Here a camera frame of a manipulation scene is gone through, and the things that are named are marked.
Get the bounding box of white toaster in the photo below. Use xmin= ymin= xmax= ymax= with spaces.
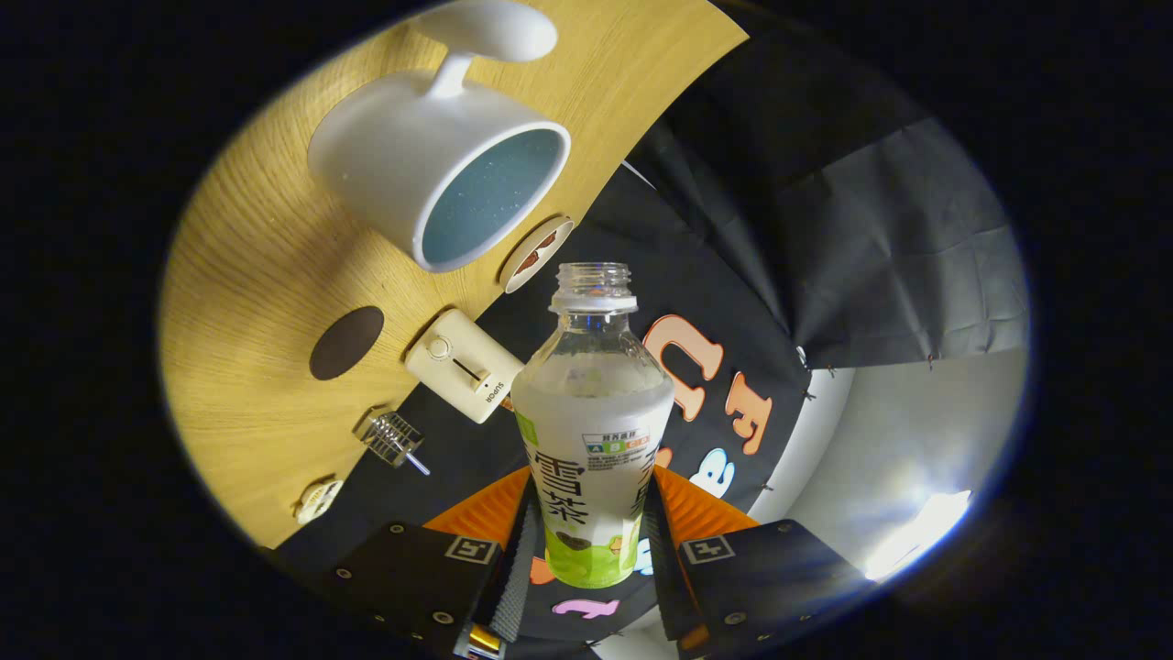
xmin=405 ymin=309 xmax=525 ymax=424

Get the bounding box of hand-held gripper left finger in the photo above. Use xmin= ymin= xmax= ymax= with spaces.
xmin=316 ymin=466 xmax=542 ymax=659

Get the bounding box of wooden table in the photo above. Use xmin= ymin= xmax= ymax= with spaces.
xmin=158 ymin=0 xmax=751 ymax=549

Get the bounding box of clear juice bottle green label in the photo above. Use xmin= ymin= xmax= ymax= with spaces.
xmin=510 ymin=262 xmax=676 ymax=589

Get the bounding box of white cup with handle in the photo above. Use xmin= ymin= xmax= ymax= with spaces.
xmin=307 ymin=0 xmax=573 ymax=274

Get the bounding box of dark brown round coaster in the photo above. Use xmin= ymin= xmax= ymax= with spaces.
xmin=309 ymin=305 xmax=386 ymax=381

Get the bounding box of metal mesh holder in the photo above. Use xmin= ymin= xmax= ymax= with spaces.
xmin=356 ymin=411 xmax=424 ymax=468

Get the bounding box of white bowl with red food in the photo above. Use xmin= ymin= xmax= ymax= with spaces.
xmin=498 ymin=215 xmax=576 ymax=294

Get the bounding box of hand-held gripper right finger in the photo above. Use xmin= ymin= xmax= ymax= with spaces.
xmin=641 ymin=466 xmax=872 ymax=656

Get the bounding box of large ceiling light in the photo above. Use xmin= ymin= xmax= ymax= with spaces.
xmin=861 ymin=490 xmax=972 ymax=580

